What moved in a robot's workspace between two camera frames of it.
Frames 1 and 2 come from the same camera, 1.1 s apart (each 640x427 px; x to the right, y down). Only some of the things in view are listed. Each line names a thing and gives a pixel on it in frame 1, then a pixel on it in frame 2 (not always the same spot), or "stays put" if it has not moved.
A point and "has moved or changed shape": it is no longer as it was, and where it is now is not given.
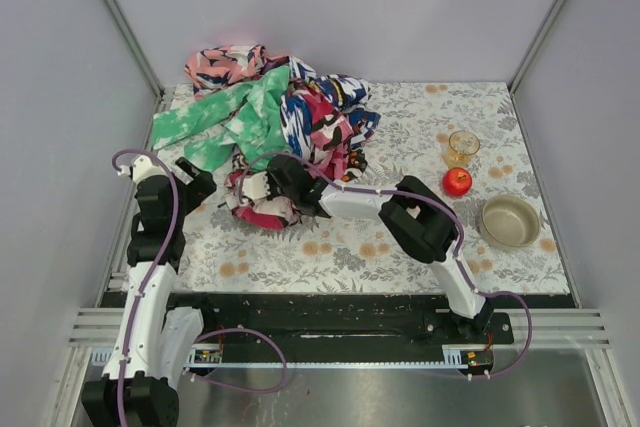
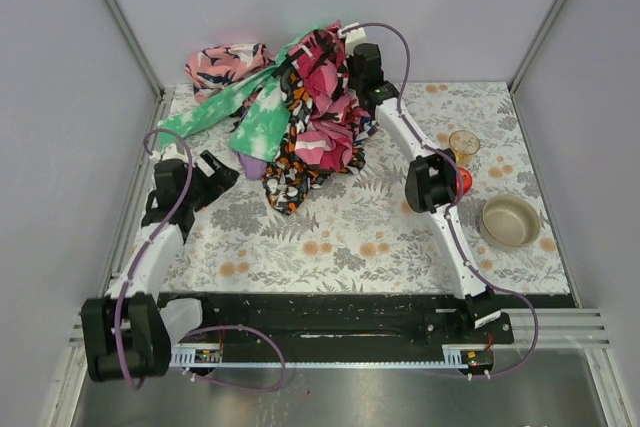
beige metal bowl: x=509 y=221 stays put
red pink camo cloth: x=328 y=158 -> x=321 y=60
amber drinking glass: x=462 y=144 stays put
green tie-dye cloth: x=250 y=112 has moved or changed shape
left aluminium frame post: x=122 y=19 stays put
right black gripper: x=270 y=187 -> x=357 y=63
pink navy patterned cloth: x=213 y=68 stays put
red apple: x=457 y=181 stays put
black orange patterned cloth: x=243 y=162 has moved or changed shape
